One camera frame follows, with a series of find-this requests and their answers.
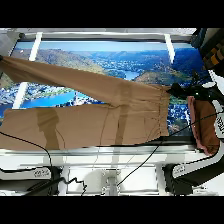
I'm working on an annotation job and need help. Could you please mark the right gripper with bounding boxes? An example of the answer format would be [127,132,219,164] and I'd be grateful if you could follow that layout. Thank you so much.
[168,82,189,100]

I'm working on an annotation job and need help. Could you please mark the brown trousers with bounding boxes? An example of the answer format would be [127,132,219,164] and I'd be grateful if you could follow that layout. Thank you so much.
[0,54,172,152]

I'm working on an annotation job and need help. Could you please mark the pink garment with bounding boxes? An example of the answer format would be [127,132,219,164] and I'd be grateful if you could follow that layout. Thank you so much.
[186,95,222,158]

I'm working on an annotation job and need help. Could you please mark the black yellow checked garment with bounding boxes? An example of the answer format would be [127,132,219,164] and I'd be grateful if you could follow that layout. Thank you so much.
[199,31,224,73]

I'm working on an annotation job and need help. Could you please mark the dark blue garment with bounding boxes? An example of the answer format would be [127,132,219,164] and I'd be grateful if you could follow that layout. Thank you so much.
[190,27,208,51]

